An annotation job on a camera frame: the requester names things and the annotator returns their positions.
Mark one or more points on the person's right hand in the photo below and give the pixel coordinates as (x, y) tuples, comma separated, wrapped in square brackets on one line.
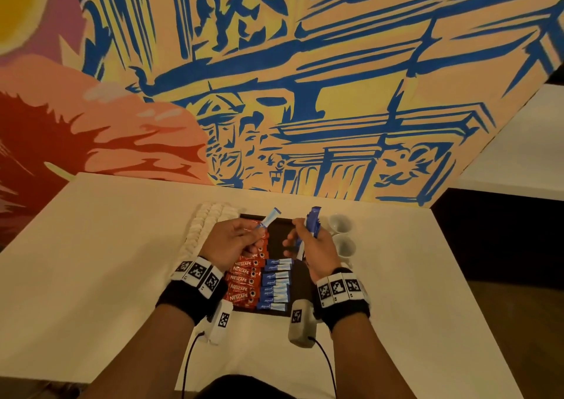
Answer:
[(317, 253)]

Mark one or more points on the person's left hand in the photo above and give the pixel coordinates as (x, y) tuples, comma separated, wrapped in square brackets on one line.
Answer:
[(231, 244)]

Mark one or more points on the pile of blue Equal sachets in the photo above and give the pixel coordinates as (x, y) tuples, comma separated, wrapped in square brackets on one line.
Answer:
[(310, 227)]

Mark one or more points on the row of tea bags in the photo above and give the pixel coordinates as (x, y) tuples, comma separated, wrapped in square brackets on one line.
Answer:
[(204, 223)]

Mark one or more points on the row of red Nescafe sachets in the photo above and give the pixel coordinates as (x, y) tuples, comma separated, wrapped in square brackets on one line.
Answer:
[(247, 275)]

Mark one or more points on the dark brown tray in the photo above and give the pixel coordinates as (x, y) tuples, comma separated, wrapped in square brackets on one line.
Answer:
[(300, 284)]

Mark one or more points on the single blue sweetener sachet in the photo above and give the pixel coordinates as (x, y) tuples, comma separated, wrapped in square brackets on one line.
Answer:
[(270, 217)]

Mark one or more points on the person's right forearm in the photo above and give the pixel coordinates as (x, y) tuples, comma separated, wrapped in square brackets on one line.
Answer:
[(370, 359)]

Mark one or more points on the person's left forearm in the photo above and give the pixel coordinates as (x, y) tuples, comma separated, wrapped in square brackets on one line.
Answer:
[(141, 355)]

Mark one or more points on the small white cup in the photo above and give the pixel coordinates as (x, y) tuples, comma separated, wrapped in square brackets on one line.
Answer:
[(345, 246), (340, 223)]

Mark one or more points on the black right wristband with markers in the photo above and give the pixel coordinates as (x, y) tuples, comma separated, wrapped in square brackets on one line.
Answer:
[(342, 297)]

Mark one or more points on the black wristband with markers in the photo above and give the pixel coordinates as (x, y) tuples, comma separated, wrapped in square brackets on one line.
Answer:
[(342, 297), (192, 289)]

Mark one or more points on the black left wristband with markers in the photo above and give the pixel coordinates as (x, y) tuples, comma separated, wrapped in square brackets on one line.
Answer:
[(192, 289)]

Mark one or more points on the black clothing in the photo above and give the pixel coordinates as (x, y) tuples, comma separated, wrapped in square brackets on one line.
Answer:
[(245, 388)]

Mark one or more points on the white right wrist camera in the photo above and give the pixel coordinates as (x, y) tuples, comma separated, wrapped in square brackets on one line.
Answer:
[(302, 322)]

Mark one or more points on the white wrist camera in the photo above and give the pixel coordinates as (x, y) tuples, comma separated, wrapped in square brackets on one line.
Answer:
[(302, 322), (220, 321)]

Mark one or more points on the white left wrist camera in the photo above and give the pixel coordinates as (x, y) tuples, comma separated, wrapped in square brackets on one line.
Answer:
[(220, 321)]

